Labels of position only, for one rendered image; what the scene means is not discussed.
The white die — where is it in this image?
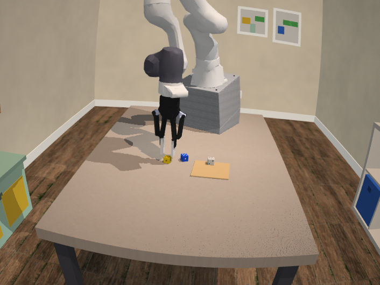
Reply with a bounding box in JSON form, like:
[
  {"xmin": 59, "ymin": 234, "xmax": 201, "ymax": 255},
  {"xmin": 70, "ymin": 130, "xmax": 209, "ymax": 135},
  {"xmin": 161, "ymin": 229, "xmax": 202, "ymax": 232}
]
[{"xmin": 207, "ymin": 157, "xmax": 215, "ymax": 165}]

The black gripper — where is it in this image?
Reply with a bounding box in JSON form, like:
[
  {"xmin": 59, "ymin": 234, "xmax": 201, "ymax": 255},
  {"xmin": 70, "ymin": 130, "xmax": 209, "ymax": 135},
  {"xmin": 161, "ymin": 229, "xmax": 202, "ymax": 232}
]
[{"xmin": 152, "ymin": 95, "xmax": 187, "ymax": 157}]

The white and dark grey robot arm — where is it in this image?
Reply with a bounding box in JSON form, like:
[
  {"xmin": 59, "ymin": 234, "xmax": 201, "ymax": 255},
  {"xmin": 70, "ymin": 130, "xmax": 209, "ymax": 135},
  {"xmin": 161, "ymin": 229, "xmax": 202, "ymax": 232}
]
[{"xmin": 144, "ymin": 0, "xmax": 228, "ymax": 98}]

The light orange mat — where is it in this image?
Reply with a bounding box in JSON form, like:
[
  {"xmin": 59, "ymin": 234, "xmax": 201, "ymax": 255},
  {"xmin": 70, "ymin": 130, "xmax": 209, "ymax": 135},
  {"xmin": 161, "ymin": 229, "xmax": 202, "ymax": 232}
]
[{"xmin": 191, "ymin": 160, "xmax": 230, "ymax": 180}]

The blue die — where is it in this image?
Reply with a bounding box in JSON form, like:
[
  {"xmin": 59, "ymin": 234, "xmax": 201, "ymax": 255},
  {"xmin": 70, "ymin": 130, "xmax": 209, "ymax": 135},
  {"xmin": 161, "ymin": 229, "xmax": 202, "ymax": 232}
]
[{"xmin": 180, "ymin": 154, "xmax": 188, "ymax": 162}]

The yellow die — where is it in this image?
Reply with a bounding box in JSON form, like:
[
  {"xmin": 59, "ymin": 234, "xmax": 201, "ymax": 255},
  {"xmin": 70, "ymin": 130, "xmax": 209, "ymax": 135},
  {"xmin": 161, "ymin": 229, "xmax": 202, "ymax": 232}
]
[{"xmin": 164, "ymin": 155, "xmax": 171, "ymax": 164}]

